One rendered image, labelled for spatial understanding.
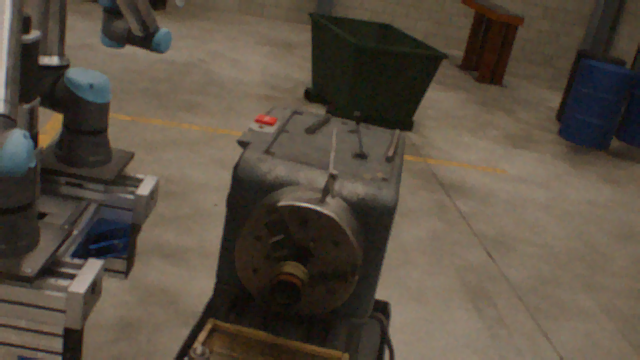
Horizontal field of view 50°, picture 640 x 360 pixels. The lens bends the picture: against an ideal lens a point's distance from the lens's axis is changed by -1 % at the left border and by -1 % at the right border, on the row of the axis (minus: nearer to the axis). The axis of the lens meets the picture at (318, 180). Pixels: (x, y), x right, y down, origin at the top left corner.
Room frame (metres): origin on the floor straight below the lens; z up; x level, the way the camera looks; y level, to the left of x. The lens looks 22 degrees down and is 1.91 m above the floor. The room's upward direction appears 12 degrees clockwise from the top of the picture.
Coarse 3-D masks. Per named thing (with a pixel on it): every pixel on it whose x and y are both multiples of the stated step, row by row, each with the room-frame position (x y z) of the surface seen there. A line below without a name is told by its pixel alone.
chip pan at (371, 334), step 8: (376, 320) 2.20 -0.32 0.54; (368, 328) 2.13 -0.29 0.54; (376, 328) 2.14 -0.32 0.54; (368, 336) 2.08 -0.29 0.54; (376, 336) 2.09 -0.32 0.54; (368, 344) 2.03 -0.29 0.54; (376, 344) 2.04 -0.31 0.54; (360, 352) 1.98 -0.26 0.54; (368, 352) 1.99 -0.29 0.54; (376, 352) 2.00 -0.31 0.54
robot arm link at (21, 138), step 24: (0, 0) 1.09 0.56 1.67; (0, 24) 1.07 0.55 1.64; (0, 48) 1.04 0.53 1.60; (0, 72) 1.02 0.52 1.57; (0, 96) 0.99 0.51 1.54; (0, 120) 0.97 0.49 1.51; (0, 144) 0.94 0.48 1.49; (24, 144) 0.96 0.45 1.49; (0, 168) 0.94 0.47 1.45; (24, 168) 0.96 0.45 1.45
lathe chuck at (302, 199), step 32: (288, 192) 1.60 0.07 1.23; (256, 224) 1.53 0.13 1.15; (288, 224) 1.53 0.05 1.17; (320, 224) 1.52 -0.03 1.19; (352, 224) 1.57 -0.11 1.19; (256, 256) 1.53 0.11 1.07; (320, 256) 1.52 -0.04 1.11; (352, 256) 1.51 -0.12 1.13; (256, 288) 1.53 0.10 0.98; (320, 288) 1.52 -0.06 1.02; (352, 288) 1.51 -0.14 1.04
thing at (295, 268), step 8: (280, 264) 1.43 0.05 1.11; (288, 264) 1.43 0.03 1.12; (296, 264) 1.43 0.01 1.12; (272, 272) 1.43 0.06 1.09; (280, 272) 1.40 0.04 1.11; (288, 272) 1.40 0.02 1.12; (296, 272) 1.41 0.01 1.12; (304, 272) 1.43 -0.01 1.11; (272, 280) 1.40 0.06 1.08; (280, 280) 1.37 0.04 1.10; (288, 280) 1.37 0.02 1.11; (296, 280) 1.38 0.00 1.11; (304, 280) 1.41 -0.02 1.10; (272, 288) 1.38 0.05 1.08; (280, 288) 1.43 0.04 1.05; (288, 288) 1.43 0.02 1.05; (296, 288) 1.37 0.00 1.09; (304, 288) 1.40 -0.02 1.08; (272, 296) 1.38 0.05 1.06; (280, 296) 1.40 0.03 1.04; (288, 296) 1.41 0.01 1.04; (296, 296) 1.38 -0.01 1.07; (280, 304) 1.38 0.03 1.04; (288, 304) 1.38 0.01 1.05; (296, 304) 1.37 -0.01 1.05
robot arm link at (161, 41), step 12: (120, 0) 1.81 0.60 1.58; (132, 0) 1.81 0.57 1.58; (144, 0) 1.85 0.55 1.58; (132, 12) 1.83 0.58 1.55; (144, 12) 1.86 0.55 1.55; (132, 24) 1.87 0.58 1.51; (144, 24) 1.87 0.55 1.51; (156, 24) 1.92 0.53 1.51; (132, 36) 1.93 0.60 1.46; (144, 36) 1.90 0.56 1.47; (156, 36) 1.91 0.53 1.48; (168, 36) 1.94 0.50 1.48; (144, 48) 1.93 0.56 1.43; (156, 48) 1.91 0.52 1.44; (168, 48) 1.95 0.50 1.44
